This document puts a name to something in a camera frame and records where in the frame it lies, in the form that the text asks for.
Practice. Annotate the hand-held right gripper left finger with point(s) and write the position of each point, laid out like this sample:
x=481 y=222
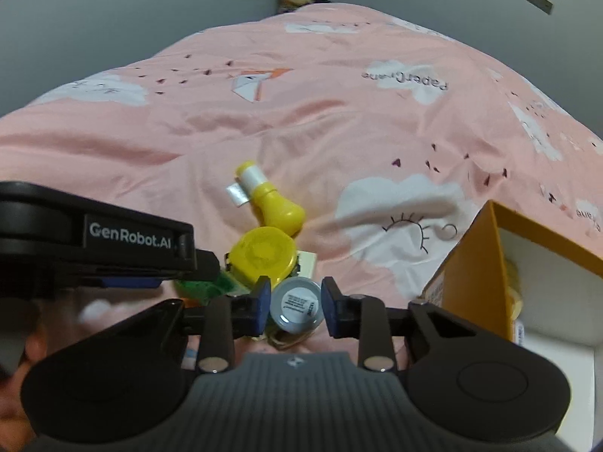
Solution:
x=264 y=305

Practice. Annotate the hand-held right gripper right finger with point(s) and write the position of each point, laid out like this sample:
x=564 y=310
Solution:
x=329 y=313

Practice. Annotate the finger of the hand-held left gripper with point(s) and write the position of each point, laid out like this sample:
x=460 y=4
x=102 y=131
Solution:
x=206 y=266

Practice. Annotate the green transparent box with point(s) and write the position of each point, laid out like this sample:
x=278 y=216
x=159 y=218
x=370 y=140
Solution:
x=207 y=287

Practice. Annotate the grey capped jar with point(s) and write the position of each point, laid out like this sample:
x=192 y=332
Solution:
x=297 y=303

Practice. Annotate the yellow lidded jar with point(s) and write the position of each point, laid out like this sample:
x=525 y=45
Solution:
x=261 y=254

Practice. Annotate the yellow plastic bottle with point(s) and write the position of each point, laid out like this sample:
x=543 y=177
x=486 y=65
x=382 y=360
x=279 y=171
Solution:
x=273 y=202

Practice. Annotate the orange cardboard box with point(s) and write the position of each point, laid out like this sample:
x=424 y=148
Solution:
x=476 y=282

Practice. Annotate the person's left hand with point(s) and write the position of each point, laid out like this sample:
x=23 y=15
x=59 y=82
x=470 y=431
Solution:
x=19 y=367

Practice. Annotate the pink printed blanket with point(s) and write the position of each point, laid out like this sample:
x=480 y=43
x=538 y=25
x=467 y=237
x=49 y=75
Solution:
x=329 y=117

